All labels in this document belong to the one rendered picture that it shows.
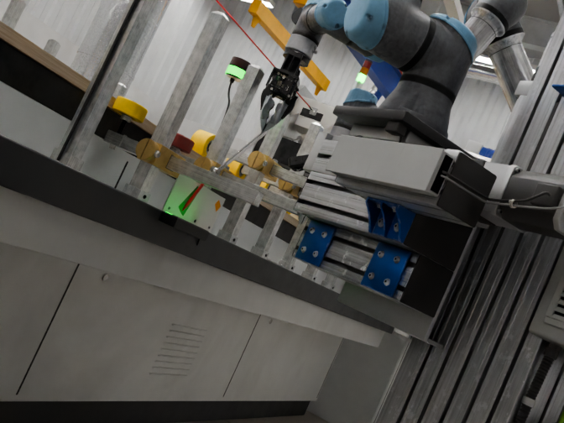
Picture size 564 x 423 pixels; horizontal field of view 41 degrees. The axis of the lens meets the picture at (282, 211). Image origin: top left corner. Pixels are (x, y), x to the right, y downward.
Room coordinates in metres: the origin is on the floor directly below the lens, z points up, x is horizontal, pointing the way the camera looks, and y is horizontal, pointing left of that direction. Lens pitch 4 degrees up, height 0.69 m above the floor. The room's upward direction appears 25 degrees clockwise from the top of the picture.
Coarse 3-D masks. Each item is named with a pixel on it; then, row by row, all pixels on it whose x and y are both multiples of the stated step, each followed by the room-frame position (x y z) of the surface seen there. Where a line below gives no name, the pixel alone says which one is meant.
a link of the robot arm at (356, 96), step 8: (360, 88) 1.82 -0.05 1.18; (352, 96) 1.82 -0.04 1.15; (360, 96) 1.81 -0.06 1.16; (368, 96) 1.81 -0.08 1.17; (344, 104) 1.83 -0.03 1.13; (352, 104) 1.81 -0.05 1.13; (360, 104) 1.81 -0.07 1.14; (368, 104) 1.81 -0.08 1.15; (376, 104) 1.84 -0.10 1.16; (336, 120) 1.84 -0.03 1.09
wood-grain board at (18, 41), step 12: (0, 24) 1.43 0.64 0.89; (0, 36) 1.44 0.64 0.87; (12, 36) 1.47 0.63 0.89; (24, 48) 1.50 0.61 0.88; (36, 48) 1.53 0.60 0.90; (36, 60) 1.54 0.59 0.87; (48, 60) 1.57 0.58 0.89; (60, 72) 1.61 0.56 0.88; (72, 72) 1.64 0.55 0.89; (72, 84) 1.66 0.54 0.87; (84, 84) 1.69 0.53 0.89; (132, 120) 1.88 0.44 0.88; (144, 120) 1.93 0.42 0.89; (192, 156) 2.18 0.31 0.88; (264, 204) 2.71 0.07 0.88; (288, 216) 2.93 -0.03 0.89
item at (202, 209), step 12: (180, 180) 1.79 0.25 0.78; (192, 180) 1.83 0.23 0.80; (180, 192) 1.81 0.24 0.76; (204, 192) 1.90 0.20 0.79; (168, 204) 1.78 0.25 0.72; (192, 204) 1.88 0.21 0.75; (204, 204) 1.92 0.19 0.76; (180, 216) 1.85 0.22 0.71; (192, 216) 1.90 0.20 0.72; (204, 216) 1.95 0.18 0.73; (216, 216) 2.00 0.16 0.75; (204, 228) 1.97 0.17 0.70
